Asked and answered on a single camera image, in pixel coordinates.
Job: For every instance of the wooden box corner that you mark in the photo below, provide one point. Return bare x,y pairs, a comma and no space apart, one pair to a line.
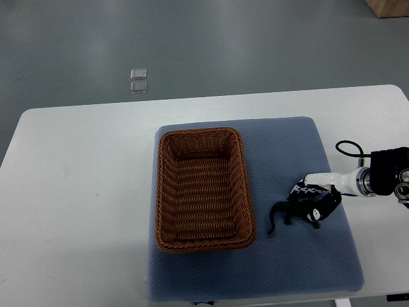
388,8

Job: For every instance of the white table leg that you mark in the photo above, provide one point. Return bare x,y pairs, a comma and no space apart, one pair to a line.
344,302

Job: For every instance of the brown wicker basket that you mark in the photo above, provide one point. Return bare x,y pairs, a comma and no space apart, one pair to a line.
203,198

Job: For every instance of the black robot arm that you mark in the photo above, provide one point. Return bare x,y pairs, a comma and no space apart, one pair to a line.
388,173

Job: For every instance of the dark toy crocodile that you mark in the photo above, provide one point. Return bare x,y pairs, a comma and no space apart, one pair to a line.
289,212

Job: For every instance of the upper metal floor plate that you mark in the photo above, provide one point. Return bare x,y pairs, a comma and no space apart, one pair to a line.
138,73

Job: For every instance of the blue-grey foam mat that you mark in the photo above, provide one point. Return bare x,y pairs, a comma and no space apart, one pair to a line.
294,259

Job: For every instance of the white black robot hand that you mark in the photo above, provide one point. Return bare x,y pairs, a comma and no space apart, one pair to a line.
318,195

